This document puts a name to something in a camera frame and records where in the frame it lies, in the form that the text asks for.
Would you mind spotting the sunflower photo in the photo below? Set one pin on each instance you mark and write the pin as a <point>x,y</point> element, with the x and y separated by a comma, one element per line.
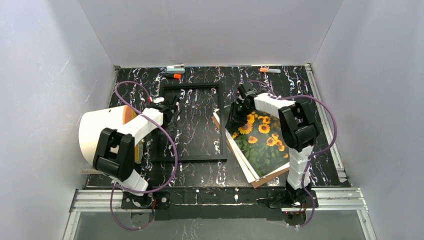
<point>265,145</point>

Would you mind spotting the brown backing board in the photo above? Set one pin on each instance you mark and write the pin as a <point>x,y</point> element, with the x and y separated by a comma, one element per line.
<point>268,180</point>

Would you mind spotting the black orange marker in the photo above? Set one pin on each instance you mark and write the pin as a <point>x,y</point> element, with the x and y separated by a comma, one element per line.
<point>172,75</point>

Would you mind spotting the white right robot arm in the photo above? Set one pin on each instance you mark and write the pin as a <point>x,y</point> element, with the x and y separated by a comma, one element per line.
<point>299,130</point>

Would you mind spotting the white cylinder orange lid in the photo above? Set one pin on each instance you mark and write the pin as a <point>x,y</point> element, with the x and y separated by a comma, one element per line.
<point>93,122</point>

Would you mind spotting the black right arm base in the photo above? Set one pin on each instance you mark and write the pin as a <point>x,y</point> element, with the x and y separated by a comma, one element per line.
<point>282,198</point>

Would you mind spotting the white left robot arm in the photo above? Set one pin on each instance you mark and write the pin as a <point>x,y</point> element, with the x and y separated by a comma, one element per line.
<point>116,148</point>

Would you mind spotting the aluminium rail frame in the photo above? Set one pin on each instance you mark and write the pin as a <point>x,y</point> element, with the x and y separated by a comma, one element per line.
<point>219,214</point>

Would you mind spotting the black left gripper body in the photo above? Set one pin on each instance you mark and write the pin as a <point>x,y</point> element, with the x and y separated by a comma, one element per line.
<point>168,109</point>

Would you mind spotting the black picture frame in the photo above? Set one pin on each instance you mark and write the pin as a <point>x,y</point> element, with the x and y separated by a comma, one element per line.
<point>201,136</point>

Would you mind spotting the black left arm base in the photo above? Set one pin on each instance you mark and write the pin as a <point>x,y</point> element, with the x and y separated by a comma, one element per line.
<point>158,201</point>

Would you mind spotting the wooden ruler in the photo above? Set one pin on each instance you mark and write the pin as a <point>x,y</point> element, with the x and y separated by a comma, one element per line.
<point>91,172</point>

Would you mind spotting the orange white marker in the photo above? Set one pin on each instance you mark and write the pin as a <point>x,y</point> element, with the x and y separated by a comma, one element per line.
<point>270,70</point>

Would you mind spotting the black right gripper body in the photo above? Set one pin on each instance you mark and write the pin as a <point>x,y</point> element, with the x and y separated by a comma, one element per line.
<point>236,112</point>

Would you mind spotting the white mat board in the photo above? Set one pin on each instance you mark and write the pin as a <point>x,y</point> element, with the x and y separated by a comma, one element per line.
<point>242,162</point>

